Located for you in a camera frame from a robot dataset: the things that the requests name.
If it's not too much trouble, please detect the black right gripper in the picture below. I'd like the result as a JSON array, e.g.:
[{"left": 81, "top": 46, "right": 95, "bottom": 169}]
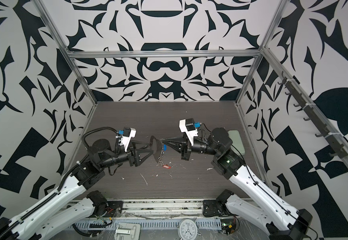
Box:
[{"left": 167, "top": 130, "right": 224, "bottom": 163}]

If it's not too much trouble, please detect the perforated metal crescent plate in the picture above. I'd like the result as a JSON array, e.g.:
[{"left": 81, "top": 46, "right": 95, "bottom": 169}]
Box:
[{"left": 150, "top": 136, "right": 163, "bottom": 166}]

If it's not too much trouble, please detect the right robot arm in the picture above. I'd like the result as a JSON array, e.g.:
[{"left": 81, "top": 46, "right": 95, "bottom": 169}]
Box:
[{"left": 162, "top": 128, "right": 312, "bottom": 240}]

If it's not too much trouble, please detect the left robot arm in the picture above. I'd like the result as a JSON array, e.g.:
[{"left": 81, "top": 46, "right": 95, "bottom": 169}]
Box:
[{"left": 0, "top": 127, "right": 154, "bottom": 240}]

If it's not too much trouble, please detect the mint green glasses case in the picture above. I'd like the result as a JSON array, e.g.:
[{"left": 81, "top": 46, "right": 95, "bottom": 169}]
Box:
[{"left": 228, "top": 130, "right": 246, "bottom": 156}]

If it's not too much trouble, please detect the white plastic hinge block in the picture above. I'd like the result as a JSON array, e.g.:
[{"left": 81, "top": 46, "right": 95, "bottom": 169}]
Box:
[{"left": 114, "top": 223, "right": 141, "bottom": 240}]

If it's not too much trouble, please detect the white table clock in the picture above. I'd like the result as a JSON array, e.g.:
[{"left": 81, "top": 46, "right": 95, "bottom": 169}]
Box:
[{"left": 177, "top": 219, "right": 201, "bottom": 240}]

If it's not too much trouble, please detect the small green circuit board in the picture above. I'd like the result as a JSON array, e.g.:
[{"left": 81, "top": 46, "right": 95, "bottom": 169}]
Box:
[{"left": 221, "top": 217, "right": 240, "bottom": 235}]

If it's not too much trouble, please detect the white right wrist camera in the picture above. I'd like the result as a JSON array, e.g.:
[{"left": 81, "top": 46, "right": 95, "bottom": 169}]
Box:
[{"left": 179, "top": 118, "right": 202, "bottom": 146}]

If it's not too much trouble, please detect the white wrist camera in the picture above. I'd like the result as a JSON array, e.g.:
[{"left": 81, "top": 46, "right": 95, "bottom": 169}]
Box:
[
  {"left": 179, "top": 118, "right": 202, "bottom": 146},
  {"left": 117, "top": 128, "right": 137, "bottom": 152}
]

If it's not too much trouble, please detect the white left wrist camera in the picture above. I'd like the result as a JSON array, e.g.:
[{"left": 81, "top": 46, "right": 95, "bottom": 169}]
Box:
[{"left": 117, "top": 128, "right": 137, "bottom": 152}]

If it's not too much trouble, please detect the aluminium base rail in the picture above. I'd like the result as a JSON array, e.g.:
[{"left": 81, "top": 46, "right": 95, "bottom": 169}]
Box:
[{"left": 105, "top": 198, "right": 205, "bottom": 219}]

